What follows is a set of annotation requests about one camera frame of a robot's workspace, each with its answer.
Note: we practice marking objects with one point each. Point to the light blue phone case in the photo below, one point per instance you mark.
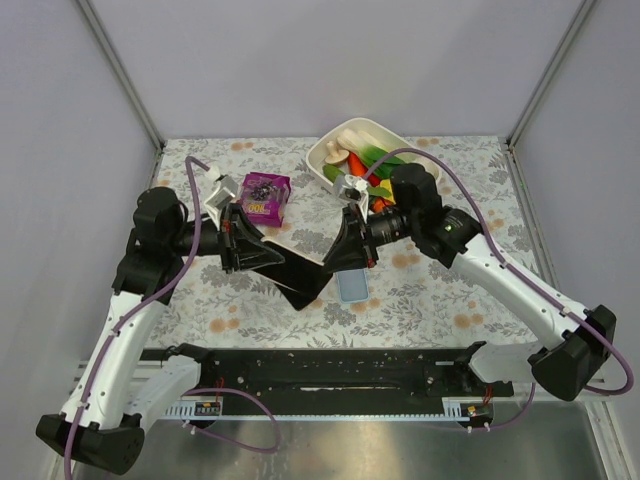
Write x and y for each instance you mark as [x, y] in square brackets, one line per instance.
[352, 286]

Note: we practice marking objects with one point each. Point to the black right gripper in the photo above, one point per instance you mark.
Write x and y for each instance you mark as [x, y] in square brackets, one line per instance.
[363, 238]

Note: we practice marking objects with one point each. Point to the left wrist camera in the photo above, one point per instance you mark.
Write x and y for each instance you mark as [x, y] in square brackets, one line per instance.
[225, 190]

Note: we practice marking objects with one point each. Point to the toy bok choy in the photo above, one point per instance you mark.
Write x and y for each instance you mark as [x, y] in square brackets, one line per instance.
[368, 152]

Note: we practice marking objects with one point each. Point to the toy mushroom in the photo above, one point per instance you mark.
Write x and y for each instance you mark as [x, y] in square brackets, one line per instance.
[336, 155]

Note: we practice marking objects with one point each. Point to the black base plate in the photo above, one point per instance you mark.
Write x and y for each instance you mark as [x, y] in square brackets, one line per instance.
[252, 374]

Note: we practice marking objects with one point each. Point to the toy carrot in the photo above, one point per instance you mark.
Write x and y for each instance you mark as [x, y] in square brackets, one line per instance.
[357, 168]

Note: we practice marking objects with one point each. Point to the purple snack box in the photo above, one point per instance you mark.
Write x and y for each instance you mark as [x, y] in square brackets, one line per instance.
[264, 198]

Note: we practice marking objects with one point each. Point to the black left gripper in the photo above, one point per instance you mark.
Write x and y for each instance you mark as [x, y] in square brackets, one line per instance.
[227, 242]

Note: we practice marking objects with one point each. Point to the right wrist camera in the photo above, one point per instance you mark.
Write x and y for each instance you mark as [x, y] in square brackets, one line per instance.
[354, 189]

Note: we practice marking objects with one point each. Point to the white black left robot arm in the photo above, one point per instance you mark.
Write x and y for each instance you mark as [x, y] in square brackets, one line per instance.
[102, 424]

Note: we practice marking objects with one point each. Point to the black smartphone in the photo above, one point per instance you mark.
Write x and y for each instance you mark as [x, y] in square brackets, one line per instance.
[298, 271]

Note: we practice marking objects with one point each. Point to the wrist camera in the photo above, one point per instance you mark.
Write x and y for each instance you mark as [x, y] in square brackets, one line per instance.
[225, 190]
[354, 189]

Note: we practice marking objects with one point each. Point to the white plastic basin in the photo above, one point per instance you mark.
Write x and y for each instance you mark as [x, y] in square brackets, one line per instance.
[316, 155]

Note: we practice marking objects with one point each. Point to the black phone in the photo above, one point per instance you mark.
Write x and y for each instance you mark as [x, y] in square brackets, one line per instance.
[300, 299]

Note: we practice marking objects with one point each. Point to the green toy pea pod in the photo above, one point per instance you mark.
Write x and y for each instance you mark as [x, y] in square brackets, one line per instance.
[333, 174]

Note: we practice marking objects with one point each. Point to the yellow toy pepper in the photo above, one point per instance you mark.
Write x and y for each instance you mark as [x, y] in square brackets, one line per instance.
[382, 190]

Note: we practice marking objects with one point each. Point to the floral table cloth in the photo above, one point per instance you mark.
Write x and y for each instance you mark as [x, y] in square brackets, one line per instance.
[413, 301]

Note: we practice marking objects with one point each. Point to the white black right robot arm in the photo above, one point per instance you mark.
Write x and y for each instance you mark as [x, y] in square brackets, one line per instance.
[571, 341]

